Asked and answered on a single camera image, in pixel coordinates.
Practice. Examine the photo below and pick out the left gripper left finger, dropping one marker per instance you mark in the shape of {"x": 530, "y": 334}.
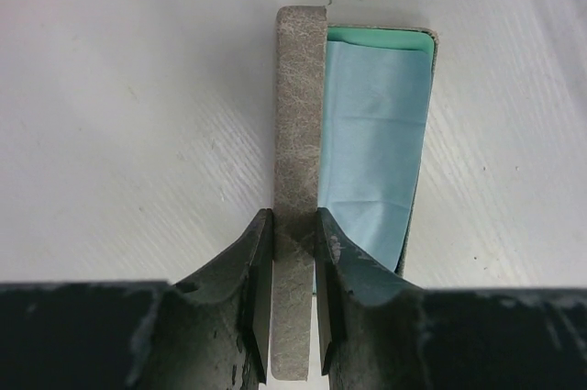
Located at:
{"x": 208, "y": 331}

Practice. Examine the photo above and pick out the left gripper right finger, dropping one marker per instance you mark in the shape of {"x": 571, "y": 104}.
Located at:
{"x": 378, "y": 331}

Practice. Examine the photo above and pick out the blue cleaning cloth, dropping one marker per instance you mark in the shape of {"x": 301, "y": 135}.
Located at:
{"x": 374, "y": 121}

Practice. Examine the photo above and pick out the grey glasses case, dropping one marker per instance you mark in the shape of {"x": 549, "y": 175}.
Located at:
{"x": 302, "y": 35}

